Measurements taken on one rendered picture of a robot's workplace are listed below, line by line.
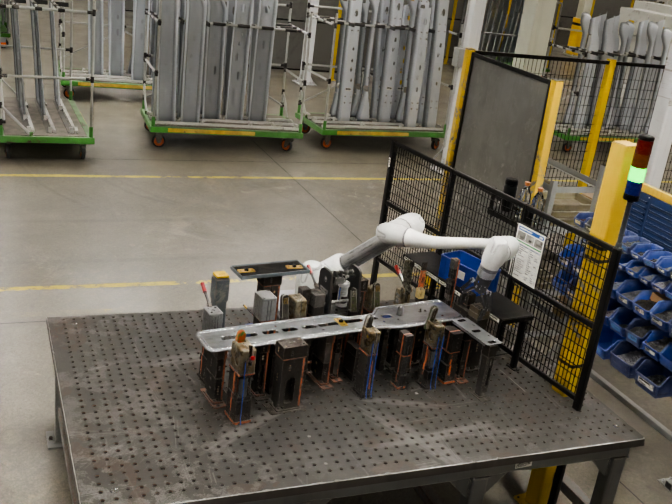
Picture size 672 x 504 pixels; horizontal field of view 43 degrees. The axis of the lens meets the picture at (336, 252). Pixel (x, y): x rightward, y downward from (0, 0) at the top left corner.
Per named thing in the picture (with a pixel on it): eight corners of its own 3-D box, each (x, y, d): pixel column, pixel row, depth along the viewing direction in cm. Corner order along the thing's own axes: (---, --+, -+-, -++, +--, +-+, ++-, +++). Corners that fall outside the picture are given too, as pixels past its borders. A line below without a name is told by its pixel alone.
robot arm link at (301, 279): (287, 298, 476) (291, 262, 468) (307, 288, 491) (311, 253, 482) (311, 308, 469) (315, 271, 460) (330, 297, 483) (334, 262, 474)
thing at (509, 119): (516, 355, 627) (577, 83, 556) (500, 357, 621) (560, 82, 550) (431, 281, 741) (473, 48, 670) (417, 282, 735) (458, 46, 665)
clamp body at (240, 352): (233, 429, 367) (240, 354, 355) (220, 411, 379) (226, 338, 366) (256, 424, 373) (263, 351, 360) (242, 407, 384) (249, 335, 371)
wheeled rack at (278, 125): (148, 149, 1023) (156, -4, 960) (138, 128, 1110) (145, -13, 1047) (301, 154, 1088) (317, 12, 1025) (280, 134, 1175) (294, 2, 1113)
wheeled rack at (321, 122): (319, 150, 1119) (336, 12, 1057) (292, 131, 1203) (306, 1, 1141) (444, 152, 1199) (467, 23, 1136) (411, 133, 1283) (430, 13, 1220)
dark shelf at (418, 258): (501, 325, 429) (502, 320, 428) (402, 258, 500) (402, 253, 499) (533, 320, 440) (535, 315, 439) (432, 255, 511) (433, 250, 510)
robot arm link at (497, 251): (494, 274, 407) (505, 267, 417) (506, 246, 400) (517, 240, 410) (475, 263, 411) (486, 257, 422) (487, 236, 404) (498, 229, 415)
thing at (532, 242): (534, 291, 438) (547, 235, 427) (506, 274, 456) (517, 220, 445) (537, 291, 439) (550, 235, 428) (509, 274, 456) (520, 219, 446)
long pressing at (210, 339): (211, 356, 365) (211, 353, 364) (192, 333, 382) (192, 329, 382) (466, 319, 434) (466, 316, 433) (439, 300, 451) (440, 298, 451)
